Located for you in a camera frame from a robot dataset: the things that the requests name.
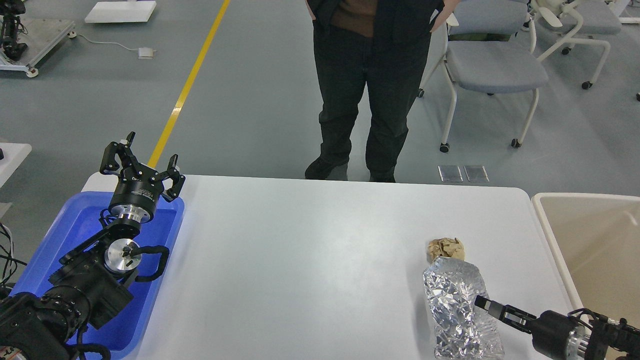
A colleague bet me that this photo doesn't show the left metal floor plate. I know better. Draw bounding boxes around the left metal floor plate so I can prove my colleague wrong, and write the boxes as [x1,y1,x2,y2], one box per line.
[438,165,464,183]

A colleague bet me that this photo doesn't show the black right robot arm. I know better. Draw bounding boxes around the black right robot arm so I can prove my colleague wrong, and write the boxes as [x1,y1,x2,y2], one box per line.
[474,295,640,360]

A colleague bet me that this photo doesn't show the white plastic bin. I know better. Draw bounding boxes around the white plastic bin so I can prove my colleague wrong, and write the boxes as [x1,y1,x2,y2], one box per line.
[531,193,640,327]

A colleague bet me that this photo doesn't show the black cables at left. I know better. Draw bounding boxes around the black cables at left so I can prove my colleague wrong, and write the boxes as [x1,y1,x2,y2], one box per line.
[0,222,27,288]

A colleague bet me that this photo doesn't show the silver foil bag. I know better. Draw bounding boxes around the silver foil bag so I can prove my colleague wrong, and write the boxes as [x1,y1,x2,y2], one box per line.
[423,256,505,360]

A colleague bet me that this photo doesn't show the metal floor plate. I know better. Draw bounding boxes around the metal floor plate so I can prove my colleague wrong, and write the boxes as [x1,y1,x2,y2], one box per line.
[463,165,490,183]
[438,165,464,183]

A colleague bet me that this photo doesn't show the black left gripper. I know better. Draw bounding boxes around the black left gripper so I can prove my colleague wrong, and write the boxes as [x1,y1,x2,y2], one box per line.
[99,132,186,223]

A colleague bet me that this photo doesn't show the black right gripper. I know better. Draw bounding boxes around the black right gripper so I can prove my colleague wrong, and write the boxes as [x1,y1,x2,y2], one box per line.
[474,295,594,360]

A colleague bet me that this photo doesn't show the white side table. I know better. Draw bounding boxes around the white side table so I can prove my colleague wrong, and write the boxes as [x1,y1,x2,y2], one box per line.
[0,142,32,188]

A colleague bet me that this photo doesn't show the wheeled metal cart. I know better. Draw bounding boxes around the wheeled metal cart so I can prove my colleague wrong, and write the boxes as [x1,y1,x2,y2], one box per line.
[0,0,77,78]

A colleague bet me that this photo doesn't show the grey chair white frame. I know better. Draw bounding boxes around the grey chair white frame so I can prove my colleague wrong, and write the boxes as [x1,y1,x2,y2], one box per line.
[418,0,549,153]

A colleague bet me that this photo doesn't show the white flat board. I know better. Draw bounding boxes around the white flat board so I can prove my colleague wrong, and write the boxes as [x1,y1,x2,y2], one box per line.
[84,0,157,24]

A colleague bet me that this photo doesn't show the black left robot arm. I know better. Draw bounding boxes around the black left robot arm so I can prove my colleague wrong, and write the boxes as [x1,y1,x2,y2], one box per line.
[0,132,186,360]

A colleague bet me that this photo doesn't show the crumpled brown paper ball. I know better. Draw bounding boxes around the crumpled brown paper ball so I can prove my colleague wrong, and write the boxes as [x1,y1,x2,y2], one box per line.
[426,237,466,261]

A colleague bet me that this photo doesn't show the right metal floor plate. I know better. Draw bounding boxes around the right metal floor plate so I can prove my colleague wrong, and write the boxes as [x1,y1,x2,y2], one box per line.
[463,165,490,183]

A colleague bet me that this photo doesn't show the standing person in black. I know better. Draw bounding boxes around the standing person in black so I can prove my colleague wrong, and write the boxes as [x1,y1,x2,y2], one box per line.
[304,0,458,183]

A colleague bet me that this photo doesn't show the white power adapter cable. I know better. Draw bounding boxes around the white power adapter cable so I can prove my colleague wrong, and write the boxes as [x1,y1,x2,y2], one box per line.
[70,31,158,60]

